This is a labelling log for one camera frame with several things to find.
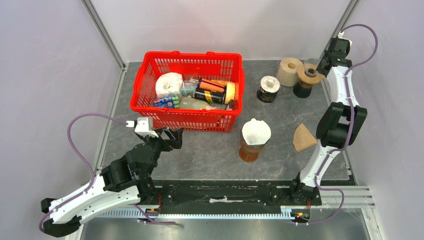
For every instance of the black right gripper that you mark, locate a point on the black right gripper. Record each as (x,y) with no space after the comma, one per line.
(324,57)

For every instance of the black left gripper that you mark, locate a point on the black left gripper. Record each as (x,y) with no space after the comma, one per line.
(176,140)

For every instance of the clear glass dripper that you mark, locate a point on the clear glass dripper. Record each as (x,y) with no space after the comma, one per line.
(310,66)

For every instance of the white paper coffee filter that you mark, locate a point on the white paper coffee filter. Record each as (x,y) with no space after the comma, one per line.
(256,132)

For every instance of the brown paper coffee filter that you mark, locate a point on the brown paper coffee filter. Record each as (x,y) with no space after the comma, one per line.
(303,138)

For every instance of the dark glass coffee dripper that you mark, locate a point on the dark glass coffee dripper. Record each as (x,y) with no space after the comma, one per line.
(253,141)

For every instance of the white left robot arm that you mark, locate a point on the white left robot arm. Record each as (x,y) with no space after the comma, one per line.
(125,181)

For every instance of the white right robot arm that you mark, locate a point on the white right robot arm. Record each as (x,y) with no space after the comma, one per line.
(338,127)

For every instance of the amber glass coffee server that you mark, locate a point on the amber glass coffee server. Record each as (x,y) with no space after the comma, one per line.
(249,154)

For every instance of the pale green lotion bottle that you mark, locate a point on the pale green lotion bottle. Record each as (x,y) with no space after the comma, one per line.
(189,103)

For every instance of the blue green small box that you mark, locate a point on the blue green small box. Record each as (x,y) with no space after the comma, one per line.
(168,102)

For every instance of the dark bottle maroon cap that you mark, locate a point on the dark bottle maroon cap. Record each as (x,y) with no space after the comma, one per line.
(302,89)

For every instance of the beige toilet paper roll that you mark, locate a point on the beige toilet paper roll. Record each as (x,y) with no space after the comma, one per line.
(287,73)

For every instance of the teal sponge package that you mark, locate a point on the teal sponge package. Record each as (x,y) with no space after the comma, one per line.
(188,87)

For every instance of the white wrapped tissue roll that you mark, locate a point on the white wrapped tissue roll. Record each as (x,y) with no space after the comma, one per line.
(168,84)

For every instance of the black yellow can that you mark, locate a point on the black yellow can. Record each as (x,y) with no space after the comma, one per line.
(209,96)

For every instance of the orange navy can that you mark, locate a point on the orange navy can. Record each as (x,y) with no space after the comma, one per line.
(212,86)

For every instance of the yellow sponge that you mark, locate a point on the yellow sponge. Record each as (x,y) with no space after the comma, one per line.
(229,92)

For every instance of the black wrapped tissue roll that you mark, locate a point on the black wrapped tissue roll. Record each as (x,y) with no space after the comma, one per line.
(268,89)

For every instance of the red plastic shopping basket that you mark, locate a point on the red plastic shopping basket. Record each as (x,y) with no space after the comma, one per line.
(211,65)

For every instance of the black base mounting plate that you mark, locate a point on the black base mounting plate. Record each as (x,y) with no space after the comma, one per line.
(225,197)

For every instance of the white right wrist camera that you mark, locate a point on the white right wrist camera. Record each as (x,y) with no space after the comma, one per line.
(340,36)

